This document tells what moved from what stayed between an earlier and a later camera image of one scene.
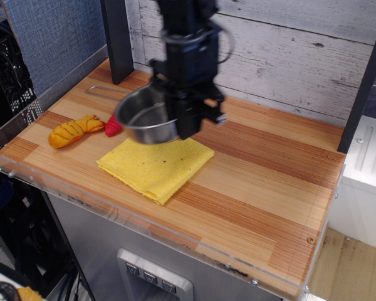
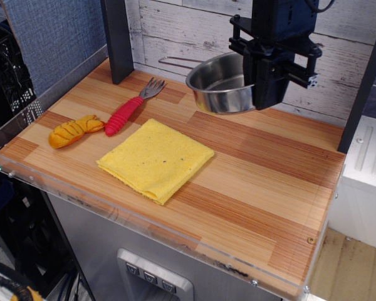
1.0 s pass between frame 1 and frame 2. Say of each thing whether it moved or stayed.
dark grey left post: stayed
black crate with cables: stayed
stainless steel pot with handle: moved
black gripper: moved
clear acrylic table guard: stayed
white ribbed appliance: stayed
